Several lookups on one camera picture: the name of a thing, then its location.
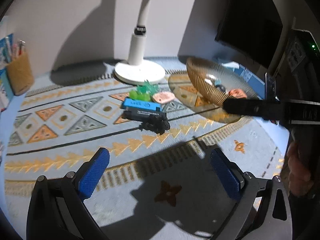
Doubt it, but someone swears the blue rectangular box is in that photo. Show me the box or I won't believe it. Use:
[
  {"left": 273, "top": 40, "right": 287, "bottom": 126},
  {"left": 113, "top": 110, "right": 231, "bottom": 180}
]
[{"left": 121, "top": 98, "right": 162, "bottom": 112}]

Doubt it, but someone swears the right hand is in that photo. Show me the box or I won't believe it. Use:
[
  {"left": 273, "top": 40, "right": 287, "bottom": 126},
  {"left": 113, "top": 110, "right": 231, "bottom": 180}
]
[{"left": 286, "top": 141, "right": 313, "bottom": 197}]

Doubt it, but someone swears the black toy car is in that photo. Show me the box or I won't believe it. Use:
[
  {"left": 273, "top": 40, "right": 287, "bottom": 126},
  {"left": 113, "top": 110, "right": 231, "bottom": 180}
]
[{"left": 139, "top": 115, "right": 171, "bottom": 135}]

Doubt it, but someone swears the black rectangular box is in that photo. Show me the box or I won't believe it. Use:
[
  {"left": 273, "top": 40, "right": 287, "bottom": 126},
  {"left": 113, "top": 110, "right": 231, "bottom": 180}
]
[{"left": 123, "top": 107, "right": 167, "bottom": 122}]

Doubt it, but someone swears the pink oval eraser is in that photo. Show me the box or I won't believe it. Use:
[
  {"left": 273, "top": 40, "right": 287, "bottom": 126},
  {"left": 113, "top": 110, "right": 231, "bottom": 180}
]
[{"left": 152, "top": 91, "right": 175, "bottom": 105}]

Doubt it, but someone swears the patterned table mat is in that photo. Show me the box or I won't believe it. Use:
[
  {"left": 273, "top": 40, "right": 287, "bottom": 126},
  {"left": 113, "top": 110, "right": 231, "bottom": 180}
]
[{"left": 1, "top": 70, "right": 289, "bottom": 239}]

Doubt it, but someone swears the brown pencil holder cup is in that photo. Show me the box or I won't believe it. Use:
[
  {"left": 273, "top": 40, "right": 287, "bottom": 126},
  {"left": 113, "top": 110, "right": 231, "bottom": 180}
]
[{"left": 6, "top": 52, "right": 34, "bottom": 96}]

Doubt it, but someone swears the stack of books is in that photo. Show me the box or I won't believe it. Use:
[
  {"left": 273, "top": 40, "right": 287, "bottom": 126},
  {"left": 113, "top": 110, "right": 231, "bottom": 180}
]
[{"left": 1, "top": 38, "right": 14, "bottom": 112}]

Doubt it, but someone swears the green toy piece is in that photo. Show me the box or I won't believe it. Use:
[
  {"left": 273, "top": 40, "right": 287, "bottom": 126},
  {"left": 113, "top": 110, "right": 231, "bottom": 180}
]
[{"left": 129, "top": 81, "right": 159, "bottom": 102}]

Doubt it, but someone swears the blue white tissue box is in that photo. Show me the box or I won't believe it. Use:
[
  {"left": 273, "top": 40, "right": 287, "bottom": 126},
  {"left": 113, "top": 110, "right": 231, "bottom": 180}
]
[{"left": 221, "top": 61, "right": 265, "bottom": 99}]

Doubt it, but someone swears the black phone on stand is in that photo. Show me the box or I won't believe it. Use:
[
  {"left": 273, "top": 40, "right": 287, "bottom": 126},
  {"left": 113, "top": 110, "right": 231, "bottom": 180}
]
[{"left": 265, "top": 73, "right": 279, "bottom": 101}]

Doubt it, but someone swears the white desk lamp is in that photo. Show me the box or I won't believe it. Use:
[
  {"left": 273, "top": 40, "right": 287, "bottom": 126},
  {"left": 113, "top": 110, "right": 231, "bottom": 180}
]
[{"left": 114, "top": 0, "right": 165, "bottom": 85}]

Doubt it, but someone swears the amber ribbed glass bowl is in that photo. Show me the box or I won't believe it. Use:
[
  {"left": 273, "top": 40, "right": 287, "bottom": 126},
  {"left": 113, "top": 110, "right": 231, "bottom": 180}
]
[{"left": 186, "top": 57, "right": 258, "bottom": 107}]

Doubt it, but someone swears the pink eraser block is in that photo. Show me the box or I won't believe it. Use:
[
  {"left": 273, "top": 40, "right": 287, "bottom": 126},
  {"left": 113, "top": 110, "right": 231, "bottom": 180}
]
[{"left": 228, "top": 88, "right": 247, "bottom": 99}]

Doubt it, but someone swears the black monitor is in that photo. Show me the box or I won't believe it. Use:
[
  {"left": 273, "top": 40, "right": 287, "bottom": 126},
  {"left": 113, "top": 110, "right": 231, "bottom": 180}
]
[{"left": 215, "top": 0, "right": 283, "bottom": 68}]

